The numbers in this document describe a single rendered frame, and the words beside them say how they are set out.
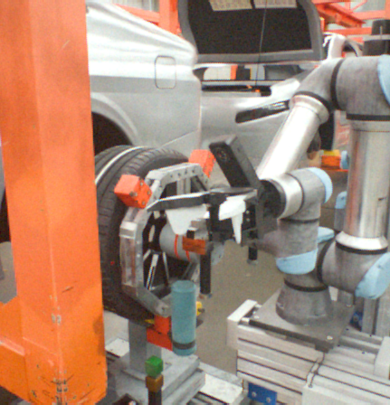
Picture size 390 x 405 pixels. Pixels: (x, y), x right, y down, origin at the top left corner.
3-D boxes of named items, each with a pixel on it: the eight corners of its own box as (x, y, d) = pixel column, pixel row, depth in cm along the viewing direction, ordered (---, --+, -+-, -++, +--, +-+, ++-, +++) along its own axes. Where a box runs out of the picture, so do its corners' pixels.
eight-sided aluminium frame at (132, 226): (206, 278, 196) (207, 156, 182) (219, 282, 193) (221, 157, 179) (123, 333, 153) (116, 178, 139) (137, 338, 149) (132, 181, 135)
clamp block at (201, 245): (190, 245, 144) (190, 230, 143) (214, 250, 139) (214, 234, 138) (181, 249, 140) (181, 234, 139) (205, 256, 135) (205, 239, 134)
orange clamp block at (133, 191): (136, 189, 149) (122, 174, 142) (154, 192, 145) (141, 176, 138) (127, 206, 147) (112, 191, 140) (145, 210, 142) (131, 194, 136)
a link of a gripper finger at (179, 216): (150, 240, 67) (210, 233, 68) (146, 202, 66) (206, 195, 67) (149, 236, 70) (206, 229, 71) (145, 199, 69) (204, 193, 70)
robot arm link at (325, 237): (299, 265, 124) (302, 219, 120) (344, 279, 114) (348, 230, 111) (273, 277, 116) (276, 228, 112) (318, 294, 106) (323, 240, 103)
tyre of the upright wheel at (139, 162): (184, 195, 218) (108, 110, 167) (225, 202, 205) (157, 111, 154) (128, 324, 196) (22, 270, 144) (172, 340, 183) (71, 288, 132)
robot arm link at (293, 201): (300, 173, 74) (261, 173, 80) (284, 177, 71) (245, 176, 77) (303, 217, 75) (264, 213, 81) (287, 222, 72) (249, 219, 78)
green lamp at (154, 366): (153, 366, 127) (152, 353, 126) (164, 371, 125) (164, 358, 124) (144, 373, 124) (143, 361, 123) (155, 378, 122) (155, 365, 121)
